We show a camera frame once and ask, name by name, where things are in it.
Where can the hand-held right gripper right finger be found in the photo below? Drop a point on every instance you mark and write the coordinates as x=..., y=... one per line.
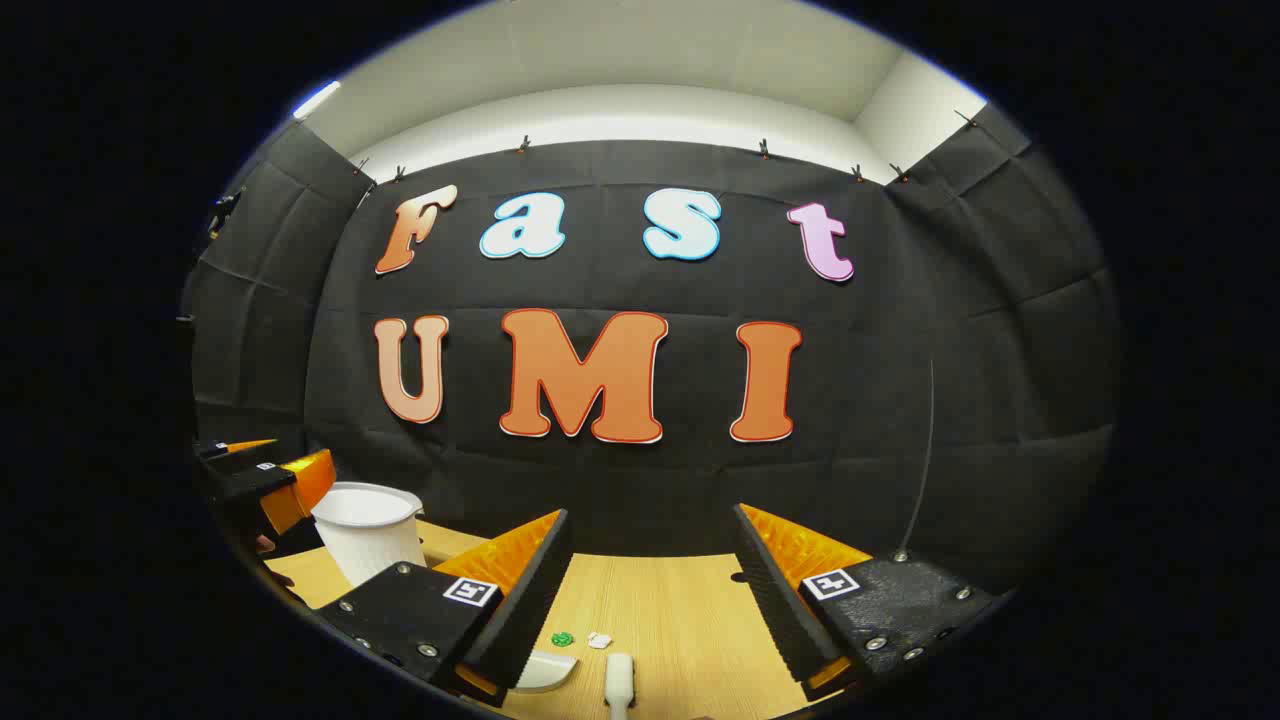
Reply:
x=775, y=600

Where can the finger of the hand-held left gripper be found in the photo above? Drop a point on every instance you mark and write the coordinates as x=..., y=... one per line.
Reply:
x=245, y=482
x=235, y=449

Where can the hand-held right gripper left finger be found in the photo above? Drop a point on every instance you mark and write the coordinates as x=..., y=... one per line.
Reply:
x=530, y=600

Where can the small white dustpan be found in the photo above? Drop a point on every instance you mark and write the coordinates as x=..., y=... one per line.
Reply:
x=545, y=672

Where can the white trash scrap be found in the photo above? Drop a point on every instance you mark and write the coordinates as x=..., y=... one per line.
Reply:
x=599, y=640

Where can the white ribbed garbage bin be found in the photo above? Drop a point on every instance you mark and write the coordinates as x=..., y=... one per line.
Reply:
x=370, y=545

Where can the wooden desktop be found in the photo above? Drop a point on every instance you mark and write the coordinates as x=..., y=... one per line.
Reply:
x=680, y=620

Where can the row of small backdrop clips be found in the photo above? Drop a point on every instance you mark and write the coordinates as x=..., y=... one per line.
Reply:
x=763, y=149

